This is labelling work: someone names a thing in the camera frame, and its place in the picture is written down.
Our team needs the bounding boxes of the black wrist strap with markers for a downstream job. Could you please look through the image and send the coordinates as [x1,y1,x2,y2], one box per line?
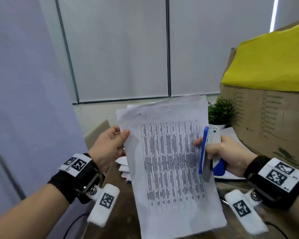
[48,153,101,204]
[244,155,299,211]

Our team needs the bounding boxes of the person's right hand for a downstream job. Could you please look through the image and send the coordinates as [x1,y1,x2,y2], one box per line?
[194,135,258,177]

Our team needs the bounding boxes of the white wrist camera with marker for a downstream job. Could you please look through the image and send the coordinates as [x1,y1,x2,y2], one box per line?
[87,183,120,228]
[224,189,269,236]

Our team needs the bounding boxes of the black cable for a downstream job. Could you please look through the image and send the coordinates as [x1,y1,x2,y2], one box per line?
[63,212,91,239]
[264,221,289,239]

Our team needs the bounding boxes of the person's left hand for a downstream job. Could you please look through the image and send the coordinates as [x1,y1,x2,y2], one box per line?
[88,125,130,173]

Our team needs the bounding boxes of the white roller blind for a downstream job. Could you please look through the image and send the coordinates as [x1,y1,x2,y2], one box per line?
[169,0,276,96]
[57,0,169,103]

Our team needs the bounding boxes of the person's left forearm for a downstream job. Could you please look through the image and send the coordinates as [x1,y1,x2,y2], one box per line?
[0,183,71,239]

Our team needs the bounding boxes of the beige cardboard piece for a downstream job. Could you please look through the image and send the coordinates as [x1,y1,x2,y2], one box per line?
[84,119,111,151]

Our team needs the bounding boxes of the small green potted plant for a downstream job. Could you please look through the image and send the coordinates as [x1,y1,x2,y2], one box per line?
[208,96,238,130]

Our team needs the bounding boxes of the large brown cardboard box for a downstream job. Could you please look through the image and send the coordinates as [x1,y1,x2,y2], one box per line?
[219,16,299,175]

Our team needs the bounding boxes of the pile of white paper slips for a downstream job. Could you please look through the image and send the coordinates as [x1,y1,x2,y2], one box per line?
[115,156,131,181]

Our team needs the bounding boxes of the blue and white stapler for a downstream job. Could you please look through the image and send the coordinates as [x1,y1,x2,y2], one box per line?
[199,126,227,182]

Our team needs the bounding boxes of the yellow cloth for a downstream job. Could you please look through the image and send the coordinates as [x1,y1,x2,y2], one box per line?
[221,19,299,92]

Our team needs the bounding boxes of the printed white paper sheets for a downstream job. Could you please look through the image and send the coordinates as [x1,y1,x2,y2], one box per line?
[116,95,227,239]

